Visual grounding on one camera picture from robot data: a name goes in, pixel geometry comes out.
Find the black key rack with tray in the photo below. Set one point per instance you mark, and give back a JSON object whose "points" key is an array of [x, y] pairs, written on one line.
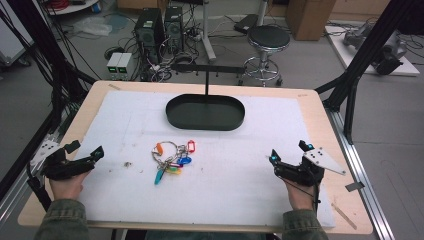
{"points": [[203, 115]]}

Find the grey monitor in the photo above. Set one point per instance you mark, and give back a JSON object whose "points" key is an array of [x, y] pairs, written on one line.
{"points": [[11, 36]]}

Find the white power supply unit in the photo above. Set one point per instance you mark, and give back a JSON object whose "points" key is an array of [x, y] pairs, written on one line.
{"points": [[113, 65], [125, 66]]}

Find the thin wooden strip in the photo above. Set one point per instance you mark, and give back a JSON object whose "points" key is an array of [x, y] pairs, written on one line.
{"points": [[344, 216]]}

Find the black flat box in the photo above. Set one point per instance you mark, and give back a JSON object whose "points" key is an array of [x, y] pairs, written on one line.
{"points": [[246, 23]]}

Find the round white table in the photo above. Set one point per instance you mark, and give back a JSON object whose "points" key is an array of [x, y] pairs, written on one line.
{"points": [[78, 6]]}

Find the black round stool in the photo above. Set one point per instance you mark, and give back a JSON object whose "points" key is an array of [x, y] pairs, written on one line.
{"points": [[268, 37]]}

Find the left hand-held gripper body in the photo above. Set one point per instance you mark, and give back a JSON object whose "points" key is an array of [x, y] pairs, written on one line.
{"points": [[68, 166]]}

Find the small black computer tower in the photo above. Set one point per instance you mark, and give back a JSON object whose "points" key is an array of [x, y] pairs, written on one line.
{"points": [[174, 26]]}

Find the white table leg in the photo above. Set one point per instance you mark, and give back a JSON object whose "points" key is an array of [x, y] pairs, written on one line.
{"points": [[207, 33]]}

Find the aluminium frame rail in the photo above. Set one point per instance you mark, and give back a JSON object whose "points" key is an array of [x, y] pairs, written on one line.
{"points": [[363, 186], [20, 186]]}

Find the white floor board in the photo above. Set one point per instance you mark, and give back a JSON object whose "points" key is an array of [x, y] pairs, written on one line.
{"points": [[353, 56]]}

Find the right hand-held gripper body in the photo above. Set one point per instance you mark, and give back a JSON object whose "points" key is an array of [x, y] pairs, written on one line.
{"points": [[300, 173]]}

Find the large black computer tower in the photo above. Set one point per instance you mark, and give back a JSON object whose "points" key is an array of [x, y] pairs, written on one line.
{"points": [[148, 28]]}

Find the clear plastic bag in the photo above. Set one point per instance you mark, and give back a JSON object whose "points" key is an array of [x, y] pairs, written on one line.
{"points": [[93, 26]]}

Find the grey tape piece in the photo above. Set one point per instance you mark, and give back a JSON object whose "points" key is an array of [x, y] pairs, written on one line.
{"points": [[354, 186]]}

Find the brown cardboard box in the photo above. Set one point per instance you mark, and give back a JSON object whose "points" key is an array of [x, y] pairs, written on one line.
{"points": [[308, 18]]}

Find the white foam mat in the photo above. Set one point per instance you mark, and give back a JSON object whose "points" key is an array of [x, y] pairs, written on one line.
{"points": [[233, 193]]}

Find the grey robot device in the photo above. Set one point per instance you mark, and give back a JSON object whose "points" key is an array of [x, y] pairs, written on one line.
{"points": [[386, 50]]}

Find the black metal frame post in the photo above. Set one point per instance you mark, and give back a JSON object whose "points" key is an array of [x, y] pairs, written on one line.
{"points": [[363, 56], [40, 43]]}

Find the person's left hand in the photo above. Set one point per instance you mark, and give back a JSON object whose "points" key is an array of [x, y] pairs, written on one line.
{"points": [[68, 189]]}

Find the person's right hand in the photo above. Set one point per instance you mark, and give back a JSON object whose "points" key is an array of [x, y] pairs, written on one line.
{"points": [[301, 198]]}

